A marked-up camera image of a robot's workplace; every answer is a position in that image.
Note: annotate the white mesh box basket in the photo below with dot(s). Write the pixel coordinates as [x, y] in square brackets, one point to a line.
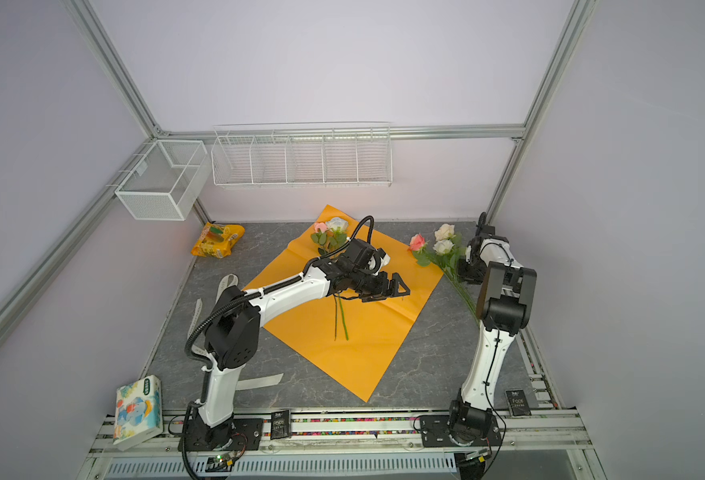
[166, 181]

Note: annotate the light pink fake rose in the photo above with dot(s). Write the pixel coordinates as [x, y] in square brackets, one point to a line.
[323, 238]

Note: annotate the cream fake rose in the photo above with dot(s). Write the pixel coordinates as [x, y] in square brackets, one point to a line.
[445, 232]

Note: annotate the cream printed ribbon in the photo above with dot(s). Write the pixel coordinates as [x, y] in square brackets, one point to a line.
[243, 384]

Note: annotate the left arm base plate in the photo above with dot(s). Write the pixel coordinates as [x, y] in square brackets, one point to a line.
[233, 435]

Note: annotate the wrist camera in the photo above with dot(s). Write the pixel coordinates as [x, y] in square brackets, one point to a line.
[365, 257]
[485, 231]

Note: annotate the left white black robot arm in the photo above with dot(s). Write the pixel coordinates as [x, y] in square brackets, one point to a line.
[227, 339]

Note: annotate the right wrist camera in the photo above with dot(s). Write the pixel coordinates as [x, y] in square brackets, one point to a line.
[485, 231]

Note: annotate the yellow snack bag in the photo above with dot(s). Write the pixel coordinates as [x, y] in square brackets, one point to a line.
[217, 241]

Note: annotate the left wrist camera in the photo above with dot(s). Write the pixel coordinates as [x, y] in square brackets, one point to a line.
[365, 257]

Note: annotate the orange wrapping paper sheet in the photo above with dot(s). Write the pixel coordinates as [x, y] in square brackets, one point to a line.
[352, 351]

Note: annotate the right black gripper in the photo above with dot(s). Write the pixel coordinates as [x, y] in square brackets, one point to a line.
[465, 277]

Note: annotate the colourful tissue pack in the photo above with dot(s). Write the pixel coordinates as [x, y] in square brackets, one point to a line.
[138, 413]

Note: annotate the white fake rose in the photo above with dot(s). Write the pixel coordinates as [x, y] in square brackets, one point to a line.
[444, 255]

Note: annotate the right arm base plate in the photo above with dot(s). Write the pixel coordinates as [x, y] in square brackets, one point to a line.
[437, 431]

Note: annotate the black labelled box right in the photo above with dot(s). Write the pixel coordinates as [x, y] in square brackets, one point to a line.
[517, 403]

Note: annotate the pale blue fake rose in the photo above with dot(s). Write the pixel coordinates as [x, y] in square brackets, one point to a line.
[339, 226]

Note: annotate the white wire shelf basket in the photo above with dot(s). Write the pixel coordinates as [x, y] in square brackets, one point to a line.
[302, 154]

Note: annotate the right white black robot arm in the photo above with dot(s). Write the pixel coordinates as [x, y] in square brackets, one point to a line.
[503, 309]

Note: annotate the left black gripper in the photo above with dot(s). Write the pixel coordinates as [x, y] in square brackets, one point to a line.
[383, 292]

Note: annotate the black box on rail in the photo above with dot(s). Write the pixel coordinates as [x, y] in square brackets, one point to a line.
[280, 425]

